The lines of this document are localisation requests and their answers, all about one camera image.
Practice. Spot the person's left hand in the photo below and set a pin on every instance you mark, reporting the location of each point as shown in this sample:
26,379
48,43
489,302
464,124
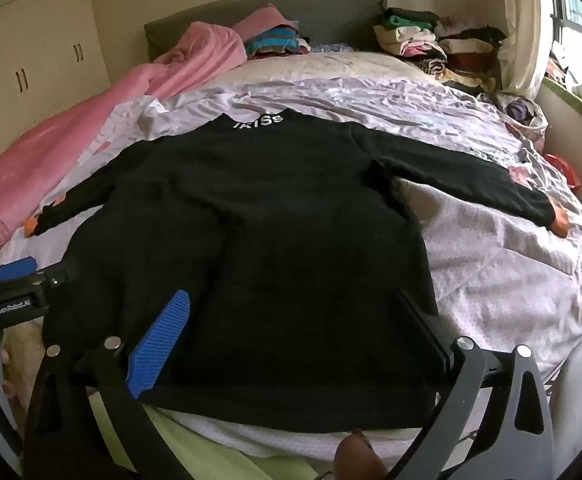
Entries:
6,358

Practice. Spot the cream bed cover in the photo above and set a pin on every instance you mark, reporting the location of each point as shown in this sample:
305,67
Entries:
331,67

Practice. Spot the pale printed bed quilt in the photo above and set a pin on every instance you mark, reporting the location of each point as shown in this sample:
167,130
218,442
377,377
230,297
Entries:
496,270

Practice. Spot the black printed t-shirt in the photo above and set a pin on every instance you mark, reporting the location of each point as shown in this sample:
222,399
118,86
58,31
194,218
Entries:
251,240

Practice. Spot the stack of striped folded clothes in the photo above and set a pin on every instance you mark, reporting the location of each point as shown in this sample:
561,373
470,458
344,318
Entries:
276,42

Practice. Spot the pink blanket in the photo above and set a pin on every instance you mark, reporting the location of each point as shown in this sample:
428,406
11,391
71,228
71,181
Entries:
96,125

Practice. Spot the plastic bag of clothes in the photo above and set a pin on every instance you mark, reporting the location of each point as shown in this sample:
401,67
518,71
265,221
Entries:
523,110

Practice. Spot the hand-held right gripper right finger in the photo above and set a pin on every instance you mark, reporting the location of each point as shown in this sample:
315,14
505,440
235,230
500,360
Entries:
428,332

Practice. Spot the person's green clothing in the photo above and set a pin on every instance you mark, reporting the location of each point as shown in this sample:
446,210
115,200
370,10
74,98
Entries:
251,452

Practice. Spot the red object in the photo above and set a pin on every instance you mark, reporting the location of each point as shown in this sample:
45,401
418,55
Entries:
565,169

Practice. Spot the grey headboard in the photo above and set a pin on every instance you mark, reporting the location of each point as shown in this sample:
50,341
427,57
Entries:
321,15

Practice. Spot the cream wardrobe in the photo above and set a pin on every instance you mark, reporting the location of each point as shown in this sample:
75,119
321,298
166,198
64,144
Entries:
36,50

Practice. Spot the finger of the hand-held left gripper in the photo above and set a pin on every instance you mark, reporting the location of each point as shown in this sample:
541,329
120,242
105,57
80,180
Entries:
63,275
16,269

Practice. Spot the pile of folded clothes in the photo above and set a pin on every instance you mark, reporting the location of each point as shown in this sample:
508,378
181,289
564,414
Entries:
441,45

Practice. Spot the cream curtain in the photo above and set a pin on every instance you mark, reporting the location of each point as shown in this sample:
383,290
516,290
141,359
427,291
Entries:
518,25

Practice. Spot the green window sill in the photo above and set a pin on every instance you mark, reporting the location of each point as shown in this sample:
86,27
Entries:
578,102

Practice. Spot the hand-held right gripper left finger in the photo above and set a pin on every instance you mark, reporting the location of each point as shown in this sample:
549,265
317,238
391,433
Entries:
160,345

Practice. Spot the brown object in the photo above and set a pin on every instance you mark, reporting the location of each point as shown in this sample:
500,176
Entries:
357,456

